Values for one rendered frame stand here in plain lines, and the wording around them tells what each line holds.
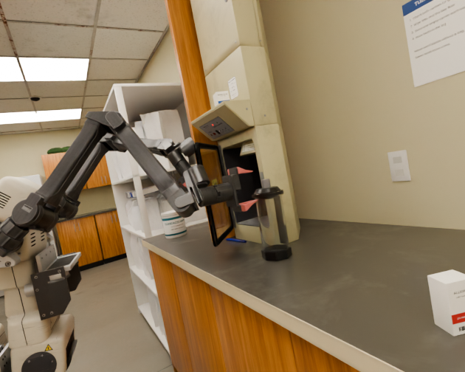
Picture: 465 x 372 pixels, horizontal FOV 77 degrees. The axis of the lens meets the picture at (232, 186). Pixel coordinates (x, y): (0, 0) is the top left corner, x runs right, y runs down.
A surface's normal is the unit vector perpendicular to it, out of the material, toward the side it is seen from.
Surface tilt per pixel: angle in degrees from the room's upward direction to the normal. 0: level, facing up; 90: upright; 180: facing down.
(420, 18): 90
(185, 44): 90
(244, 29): 90
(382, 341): 0
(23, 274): 90
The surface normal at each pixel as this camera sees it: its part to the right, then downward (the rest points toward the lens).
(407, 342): -0.18, -0.98
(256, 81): 0.49, -0.05
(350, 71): -0.85, 0.19
